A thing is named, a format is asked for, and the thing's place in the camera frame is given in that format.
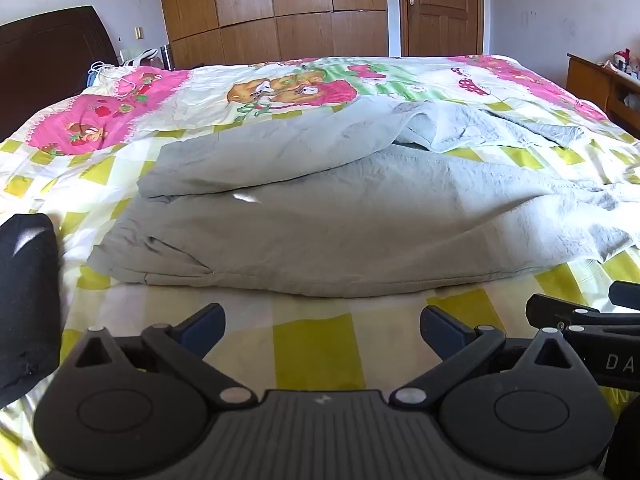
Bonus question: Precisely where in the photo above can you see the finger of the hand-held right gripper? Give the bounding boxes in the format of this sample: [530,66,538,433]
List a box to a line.
[525,293,640,333]
[608,281,640,307]

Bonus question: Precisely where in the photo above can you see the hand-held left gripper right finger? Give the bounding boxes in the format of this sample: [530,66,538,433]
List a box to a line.
[389,305,593,408]

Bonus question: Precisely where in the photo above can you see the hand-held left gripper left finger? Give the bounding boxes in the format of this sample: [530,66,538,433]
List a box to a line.
[59,303,258,408]

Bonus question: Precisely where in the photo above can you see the grey pants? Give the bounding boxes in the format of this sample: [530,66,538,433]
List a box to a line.
[86,99,640,298]

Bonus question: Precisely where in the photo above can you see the printed checkered bedsheet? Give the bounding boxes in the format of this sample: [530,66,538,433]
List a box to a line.
[0,54,640,480]

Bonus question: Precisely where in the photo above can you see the dark cloth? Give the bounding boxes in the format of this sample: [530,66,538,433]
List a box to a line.
[0,213,62,407]

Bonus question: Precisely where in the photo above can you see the plush toys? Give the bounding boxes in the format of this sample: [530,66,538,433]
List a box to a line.
[609,48,640,79]

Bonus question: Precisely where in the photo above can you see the white bag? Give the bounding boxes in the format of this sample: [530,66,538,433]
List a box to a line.
[120,48,162,68]

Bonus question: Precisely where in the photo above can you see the dark wooden headboard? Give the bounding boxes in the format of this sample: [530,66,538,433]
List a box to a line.
[0,5,121,128]

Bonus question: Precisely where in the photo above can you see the wooden door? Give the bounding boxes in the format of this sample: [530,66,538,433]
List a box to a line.
[397,0,485,57]

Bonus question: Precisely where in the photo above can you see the wooden wardrobe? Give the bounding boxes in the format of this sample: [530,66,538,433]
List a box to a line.
[155,0,390,68]

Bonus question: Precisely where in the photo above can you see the white cable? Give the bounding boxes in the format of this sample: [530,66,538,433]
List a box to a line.
[89,61,132,97]

